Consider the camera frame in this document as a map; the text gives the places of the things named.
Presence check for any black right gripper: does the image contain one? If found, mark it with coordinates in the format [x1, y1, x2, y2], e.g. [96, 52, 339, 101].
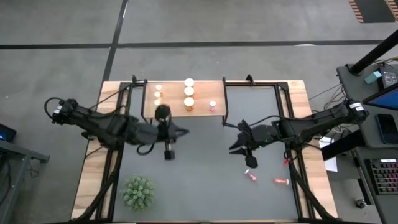
[229, 119, 279, 169]

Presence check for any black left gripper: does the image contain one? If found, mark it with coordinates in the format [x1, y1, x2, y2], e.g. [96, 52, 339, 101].
[124, 104, 190, 161]

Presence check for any wooden shelf with black legs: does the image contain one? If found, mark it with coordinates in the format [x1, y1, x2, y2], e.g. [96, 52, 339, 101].
[141, 77, 230, 127]

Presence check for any green plant in white pot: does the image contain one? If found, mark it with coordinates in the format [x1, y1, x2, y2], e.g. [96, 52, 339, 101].
[119, 175, 156, 211]

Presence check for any white paper sheet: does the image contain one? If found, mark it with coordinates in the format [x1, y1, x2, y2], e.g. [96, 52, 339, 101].
[318, 136, 338, 173]

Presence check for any grey side desk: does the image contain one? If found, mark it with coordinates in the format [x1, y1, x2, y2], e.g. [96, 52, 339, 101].
[336, 63, 398, 224]

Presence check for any black backlit keyboard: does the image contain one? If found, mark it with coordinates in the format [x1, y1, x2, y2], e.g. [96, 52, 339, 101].
[366, 158, 398, 196]

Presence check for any black smartphone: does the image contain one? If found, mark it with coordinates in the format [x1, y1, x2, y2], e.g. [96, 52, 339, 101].
[376, 113, 398, 144]

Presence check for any small teal box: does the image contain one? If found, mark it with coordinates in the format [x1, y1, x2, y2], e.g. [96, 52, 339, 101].
[364, 70, 382, 85]

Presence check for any screen with blue display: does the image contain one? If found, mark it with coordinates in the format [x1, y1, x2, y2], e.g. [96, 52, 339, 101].
[362, 82, 398, 111]

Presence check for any grey metal cart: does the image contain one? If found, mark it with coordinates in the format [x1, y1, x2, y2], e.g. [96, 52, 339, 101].
[0, 123, 51, 224]

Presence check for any black power adapter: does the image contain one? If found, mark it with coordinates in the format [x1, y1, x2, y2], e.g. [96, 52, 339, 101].
[379, 67, 398, 89]

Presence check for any striped floor mat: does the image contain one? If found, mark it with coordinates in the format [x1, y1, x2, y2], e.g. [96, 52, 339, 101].
[348, 0, 398, 24]

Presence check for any black table frame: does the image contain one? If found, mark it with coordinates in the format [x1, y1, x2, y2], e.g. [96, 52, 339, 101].
[70, 74, 340, 224]

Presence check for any black round post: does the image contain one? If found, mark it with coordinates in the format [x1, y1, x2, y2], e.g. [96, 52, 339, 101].
[349, 29, 398, 75]

